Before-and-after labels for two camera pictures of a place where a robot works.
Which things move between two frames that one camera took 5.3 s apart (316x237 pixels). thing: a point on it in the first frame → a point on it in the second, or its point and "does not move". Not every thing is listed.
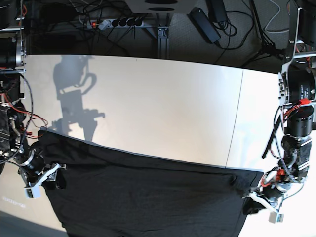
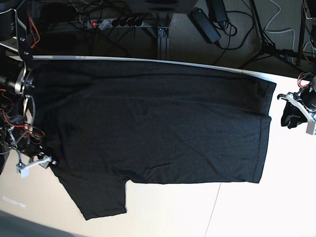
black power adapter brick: x=204 y=25 does not move
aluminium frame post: x=163 y=42 does not move
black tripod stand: x=268 y=47 does not move
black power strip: x=117 y=22 does not move
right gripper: x=271 y=196 → x=305 y=98
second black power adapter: x=217 y=10 does not move
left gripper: x=49 y=173 → x=44 y=161
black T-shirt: x=107 y=192 → x=104 y=124
